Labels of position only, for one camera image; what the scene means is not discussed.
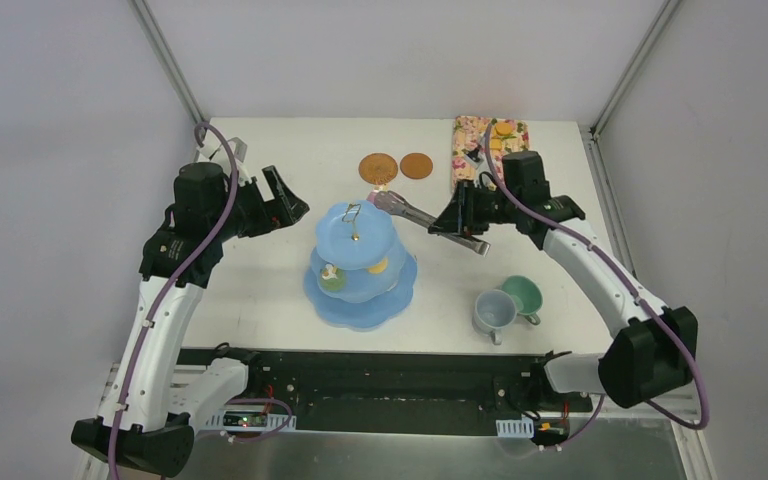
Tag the smooth wooden coaster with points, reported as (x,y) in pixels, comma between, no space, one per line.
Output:
(416,165)

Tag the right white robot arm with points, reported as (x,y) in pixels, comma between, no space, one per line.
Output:
(653,345)

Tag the woven rattan coaster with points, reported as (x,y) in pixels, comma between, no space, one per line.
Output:
(378,169)

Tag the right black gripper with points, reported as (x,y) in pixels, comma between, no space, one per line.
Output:
(466,211)

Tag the green cupcake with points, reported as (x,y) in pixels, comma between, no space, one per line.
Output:
(332,278)

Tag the grey-blue ceramic mug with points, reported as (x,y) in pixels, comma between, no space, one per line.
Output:
(493,311)

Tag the blue three-tier cake stand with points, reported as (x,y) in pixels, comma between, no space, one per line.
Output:
(354,236)

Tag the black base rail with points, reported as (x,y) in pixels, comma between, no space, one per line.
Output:
(363,392)

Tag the metal serving tongs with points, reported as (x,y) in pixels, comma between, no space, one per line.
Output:
(396,205)

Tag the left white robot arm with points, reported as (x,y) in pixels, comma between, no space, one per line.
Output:
(142,424)

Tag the orange round biscuit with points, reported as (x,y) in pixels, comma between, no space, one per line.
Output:
(503,129)

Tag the floral serving tray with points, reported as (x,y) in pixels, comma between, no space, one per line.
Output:
(468,141)

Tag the green ceramic cup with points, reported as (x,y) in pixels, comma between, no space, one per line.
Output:
(526,295)

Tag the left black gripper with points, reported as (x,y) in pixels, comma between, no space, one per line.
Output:
(268,205)

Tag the yellow frosted donut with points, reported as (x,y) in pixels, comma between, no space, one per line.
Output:
(379,268)

